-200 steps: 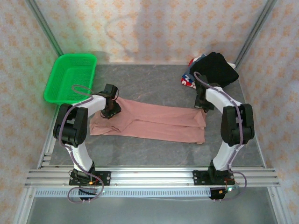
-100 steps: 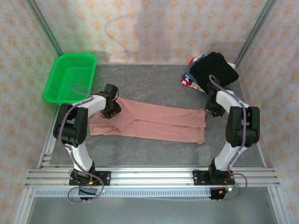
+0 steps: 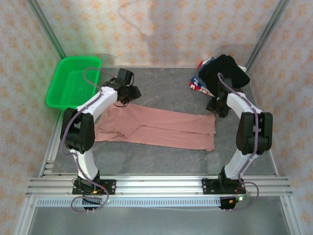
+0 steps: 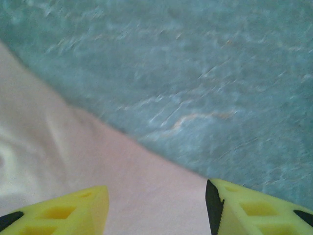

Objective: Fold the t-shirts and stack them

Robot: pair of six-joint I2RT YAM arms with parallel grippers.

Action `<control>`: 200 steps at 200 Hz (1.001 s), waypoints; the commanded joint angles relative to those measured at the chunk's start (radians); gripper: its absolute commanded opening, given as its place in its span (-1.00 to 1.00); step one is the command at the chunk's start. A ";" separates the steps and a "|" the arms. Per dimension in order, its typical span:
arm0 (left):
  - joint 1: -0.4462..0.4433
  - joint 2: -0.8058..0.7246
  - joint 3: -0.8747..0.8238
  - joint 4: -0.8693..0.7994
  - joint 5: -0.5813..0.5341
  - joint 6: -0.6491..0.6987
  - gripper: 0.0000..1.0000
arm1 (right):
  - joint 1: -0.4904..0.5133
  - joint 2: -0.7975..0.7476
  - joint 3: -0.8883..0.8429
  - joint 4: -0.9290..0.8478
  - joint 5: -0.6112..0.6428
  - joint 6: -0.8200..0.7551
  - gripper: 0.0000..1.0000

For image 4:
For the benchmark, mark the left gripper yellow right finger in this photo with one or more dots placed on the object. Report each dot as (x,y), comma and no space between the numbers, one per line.
(256,215)

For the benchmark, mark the pink t-shirt with pixel print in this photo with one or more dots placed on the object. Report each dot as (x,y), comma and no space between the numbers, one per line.
(73,147)

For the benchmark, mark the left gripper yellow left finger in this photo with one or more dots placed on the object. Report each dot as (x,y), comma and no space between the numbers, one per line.
(61,215)

